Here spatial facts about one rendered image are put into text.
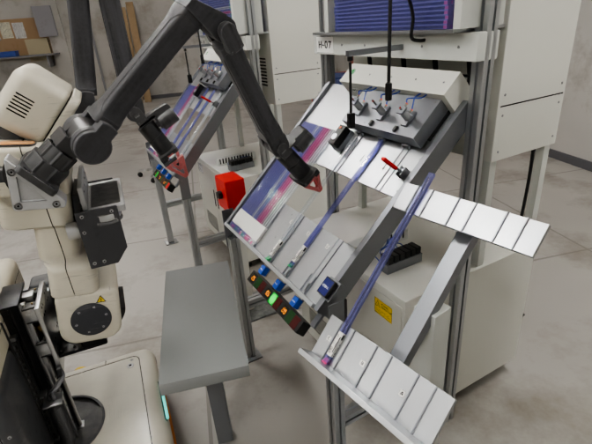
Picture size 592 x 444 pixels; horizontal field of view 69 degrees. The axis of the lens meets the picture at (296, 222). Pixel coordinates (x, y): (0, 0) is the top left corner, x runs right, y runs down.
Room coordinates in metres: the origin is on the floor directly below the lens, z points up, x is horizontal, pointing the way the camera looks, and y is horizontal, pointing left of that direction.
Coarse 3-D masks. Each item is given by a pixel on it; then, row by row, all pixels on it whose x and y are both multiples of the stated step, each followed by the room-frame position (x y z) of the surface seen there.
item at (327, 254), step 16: (288, 208) 1.39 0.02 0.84; (272, 224) 1.39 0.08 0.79; (288, 224) 1.33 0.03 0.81; (304, 224) 1.28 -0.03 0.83; (272, 240) 1.32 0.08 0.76; (288, 240) 1.27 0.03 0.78; (304, 240) 1.22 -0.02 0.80; (320, 240) 1.17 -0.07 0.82; (336, 240) 1.13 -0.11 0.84; (288, 256) 1.21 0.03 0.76; (304, 256) 1.16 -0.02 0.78; (320, 256) 1.12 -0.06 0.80; (336, 256) 1.08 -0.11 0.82; (288, 272) 1.14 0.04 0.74; (304, 272) 1.11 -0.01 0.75; (320, 272) 1.07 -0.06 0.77; (336, 272) 1.04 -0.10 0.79; (304, 288) 1.06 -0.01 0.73
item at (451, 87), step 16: (352, 64) 1.63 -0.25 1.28; (368, 64) 1.56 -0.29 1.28; (352, 80) 1.56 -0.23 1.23; (368, 80) 1.49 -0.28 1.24; (384, 80) 1.42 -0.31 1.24; (400, 80) 1.37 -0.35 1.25; (416, 80) 1.31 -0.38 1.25; (432, 80) 1.26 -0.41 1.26; (448, 80) 1.22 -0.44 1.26; (464, 80) 1.22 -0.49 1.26; (432, 96) 1.23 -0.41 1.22; (448, 96) 1.19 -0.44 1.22; (464, 96) 1.22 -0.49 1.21
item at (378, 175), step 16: (336, 96) 1.71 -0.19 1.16; (352, 96) 1.63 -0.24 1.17; (320, 112) 1.71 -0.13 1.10; (336, 112) 1.63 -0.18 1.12; (336, 128) 1.56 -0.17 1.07; (368, 144) 1.36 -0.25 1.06; (384, 144) 1.31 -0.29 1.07; (400, 144) 1.26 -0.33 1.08; (320, 160) 1.48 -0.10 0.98; (336, 160) 1.42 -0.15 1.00; (352, 160) 1.36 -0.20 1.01; (400, 160) 1.21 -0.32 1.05; (416, 160) 1.17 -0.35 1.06; (368, 176) 1.25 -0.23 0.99; (384, 176) 1.20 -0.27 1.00; (384, 192) 1.15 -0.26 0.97
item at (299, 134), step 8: (296, 128) 1.31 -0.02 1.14; (304, 128) 1.30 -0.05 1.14; (288, 136) 1.30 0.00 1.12; (296, 136) 1.28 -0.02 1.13; (304, 136) 1.29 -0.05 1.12; (312, 136) 1.30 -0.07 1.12; (280, 144) 1.22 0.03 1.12; (296, 144) 1.28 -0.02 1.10; (304, 144) 1.29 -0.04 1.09; (280, 152) 1.22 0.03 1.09; (288, 152) 1.24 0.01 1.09
